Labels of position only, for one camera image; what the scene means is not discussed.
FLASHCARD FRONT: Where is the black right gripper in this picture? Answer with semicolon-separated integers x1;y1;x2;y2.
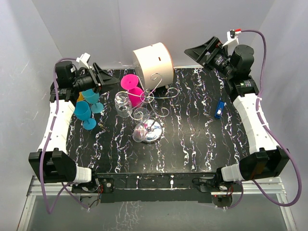
185;37;235;78

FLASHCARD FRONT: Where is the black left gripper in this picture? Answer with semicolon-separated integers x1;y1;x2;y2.
73;64;120;94

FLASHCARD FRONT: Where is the blue wine glass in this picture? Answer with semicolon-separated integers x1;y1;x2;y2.
74;101;96;130
81;89;104;114

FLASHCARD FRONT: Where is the yellow wine glass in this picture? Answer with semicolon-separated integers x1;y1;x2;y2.
77;92;84;102

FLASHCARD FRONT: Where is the clear ribbed tumbler glass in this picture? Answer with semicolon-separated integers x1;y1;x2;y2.
115;91;132;118

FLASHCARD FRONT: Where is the pink wine glass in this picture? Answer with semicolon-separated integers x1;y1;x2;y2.
120;74;144;107

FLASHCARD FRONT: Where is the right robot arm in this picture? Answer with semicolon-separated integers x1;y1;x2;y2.
184;37;289;191

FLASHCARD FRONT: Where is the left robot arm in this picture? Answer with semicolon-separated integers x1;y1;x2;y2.
28;58;119;192

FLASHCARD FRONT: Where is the chrome wine glass rack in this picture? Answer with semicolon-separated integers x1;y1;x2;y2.
130;77;180;144

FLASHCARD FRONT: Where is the clear fluted champagne glass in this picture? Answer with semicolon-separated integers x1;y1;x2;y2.
132;107;150;142

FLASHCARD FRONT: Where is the white round box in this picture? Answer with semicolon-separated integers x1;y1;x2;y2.
132;42;174;90

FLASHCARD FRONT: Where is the small blue object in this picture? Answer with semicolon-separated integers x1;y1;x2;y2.
214;98;226;119

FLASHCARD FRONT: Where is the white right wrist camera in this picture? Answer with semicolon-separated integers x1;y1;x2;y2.
223;28;242;48

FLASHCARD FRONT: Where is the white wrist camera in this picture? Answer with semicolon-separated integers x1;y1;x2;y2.
223;28;242;48
76;52;90;69

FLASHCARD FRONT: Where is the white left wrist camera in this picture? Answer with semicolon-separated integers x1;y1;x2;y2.
76;52;90;69

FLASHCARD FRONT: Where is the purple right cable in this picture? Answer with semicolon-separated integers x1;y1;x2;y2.
216;29;303;210

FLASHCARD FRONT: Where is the purple cable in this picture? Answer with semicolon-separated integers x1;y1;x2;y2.
39;57;102;215
216;29;303;210

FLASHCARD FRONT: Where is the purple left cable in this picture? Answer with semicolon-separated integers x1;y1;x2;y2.
39;57;102;215

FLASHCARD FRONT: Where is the aluminium table frame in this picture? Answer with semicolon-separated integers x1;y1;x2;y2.
16;64;308;231

